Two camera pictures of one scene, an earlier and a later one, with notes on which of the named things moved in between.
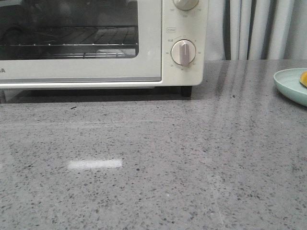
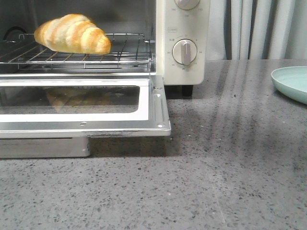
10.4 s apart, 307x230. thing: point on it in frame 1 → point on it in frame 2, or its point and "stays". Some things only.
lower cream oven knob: x=183 y=51 stays
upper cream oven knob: x=185 y=5 stays
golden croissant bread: x=303 y=78 → x=73 y=33
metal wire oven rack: x=68 y=41 → x=131 y=51
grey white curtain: x=256 y=29 stays
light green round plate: x=288 y=81 stays
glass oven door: x=80 y=40 → x=56 y=117
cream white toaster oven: x=102 y=44 stays
